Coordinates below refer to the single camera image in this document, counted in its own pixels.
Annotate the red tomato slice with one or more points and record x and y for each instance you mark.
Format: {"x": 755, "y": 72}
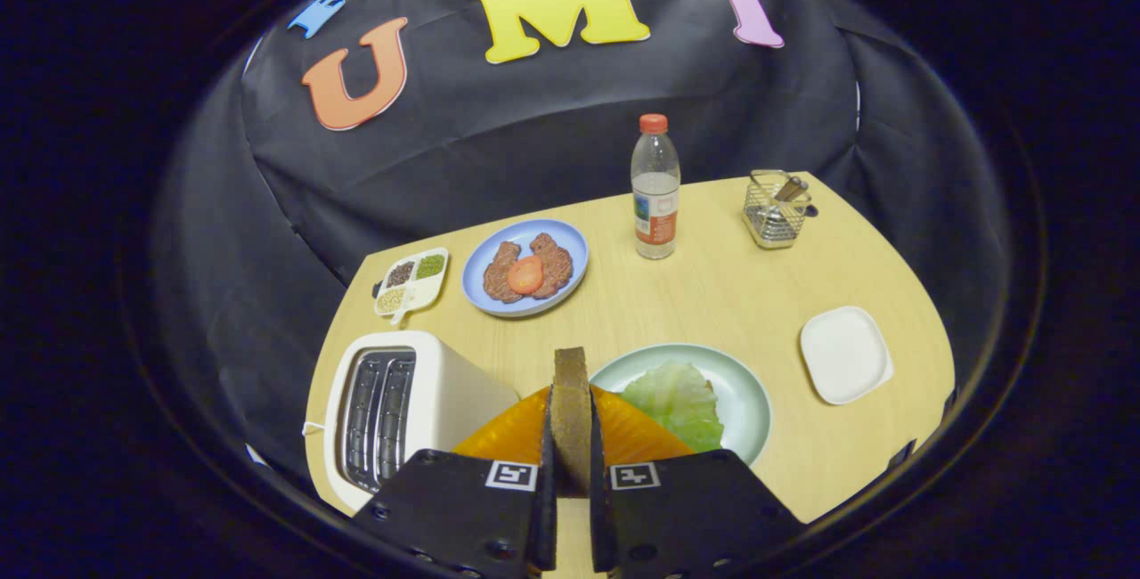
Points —
{"x": 525, "y": 275}

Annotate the pale green round plate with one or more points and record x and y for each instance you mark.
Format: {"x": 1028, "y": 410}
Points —
{"x": 744, "y": 401}

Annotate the brown meat patty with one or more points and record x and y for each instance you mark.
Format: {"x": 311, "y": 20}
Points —
{"x": 557, "y": 263}
{"x": 499, "y": 281}

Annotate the white divided seasoning tray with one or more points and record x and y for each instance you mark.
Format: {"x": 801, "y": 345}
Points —
{"x": 414, "y": 281}

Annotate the clear plastic bottle red cap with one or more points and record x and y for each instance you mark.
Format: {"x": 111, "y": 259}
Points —
{"x": 655, "y": 196}

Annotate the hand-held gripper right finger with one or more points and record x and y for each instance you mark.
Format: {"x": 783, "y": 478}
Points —
{"x": 601, "y": 525}

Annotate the brown bread slice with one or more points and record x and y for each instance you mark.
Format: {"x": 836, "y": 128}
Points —
{"x": 571, "y": 419}

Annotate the white toaster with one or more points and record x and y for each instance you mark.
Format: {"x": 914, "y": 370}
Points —
{"x": 463, "y": 392}

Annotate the black backdrop cloth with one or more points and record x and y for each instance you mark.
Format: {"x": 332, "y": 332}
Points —
{"x": 534, "y": 142}

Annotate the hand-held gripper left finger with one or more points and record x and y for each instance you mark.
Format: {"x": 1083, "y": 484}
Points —
{"x": 545, "y": 525}

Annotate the blue round plate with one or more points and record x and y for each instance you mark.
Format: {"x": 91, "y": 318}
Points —
{"x": 570, "y": 245}

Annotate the white square plate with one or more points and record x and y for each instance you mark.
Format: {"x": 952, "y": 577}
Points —
{"x": 846, "y": 356}

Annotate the green lettuce leaf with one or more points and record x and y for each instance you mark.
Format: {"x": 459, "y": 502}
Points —
{"x": 668, "y": 396}

